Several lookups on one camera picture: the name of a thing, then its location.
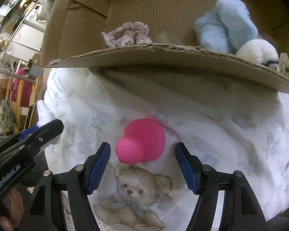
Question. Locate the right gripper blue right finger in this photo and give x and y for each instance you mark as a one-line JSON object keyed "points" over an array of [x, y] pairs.
{"points": [[188, 167]]}

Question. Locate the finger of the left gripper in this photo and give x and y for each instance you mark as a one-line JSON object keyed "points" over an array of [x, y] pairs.
{"points": [[37, 140]]}

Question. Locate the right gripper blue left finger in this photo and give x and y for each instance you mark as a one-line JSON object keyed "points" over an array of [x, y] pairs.
{"points": [[96, 166]]}

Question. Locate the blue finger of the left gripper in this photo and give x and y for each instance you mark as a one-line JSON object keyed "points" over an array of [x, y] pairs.
{"points": [[25, 133]]}

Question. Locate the cream scrunchie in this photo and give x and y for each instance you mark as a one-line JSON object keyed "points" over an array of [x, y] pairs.
{"points": [[283, 63]]}

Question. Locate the light blue fluffy sock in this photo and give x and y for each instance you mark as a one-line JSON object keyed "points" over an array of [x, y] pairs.
{"points": [[228, 28]]}

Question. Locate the mauve lace scrunchie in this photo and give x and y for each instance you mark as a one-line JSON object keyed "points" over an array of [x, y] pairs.
{"points": [[127, 35]]}

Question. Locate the person left hand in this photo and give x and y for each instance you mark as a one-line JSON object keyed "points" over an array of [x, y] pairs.
{"points": [[12, 221]]}

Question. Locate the wooden drying rack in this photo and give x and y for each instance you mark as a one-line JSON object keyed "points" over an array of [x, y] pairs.
{"points": [[18, 97]]}

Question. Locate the white floral bed duvet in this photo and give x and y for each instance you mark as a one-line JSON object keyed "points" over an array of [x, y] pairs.
{"points": [[229, 124]]}

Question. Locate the white kitchen cabinet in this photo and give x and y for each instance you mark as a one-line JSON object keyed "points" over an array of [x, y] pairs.
{"points": [[27, 40]]}

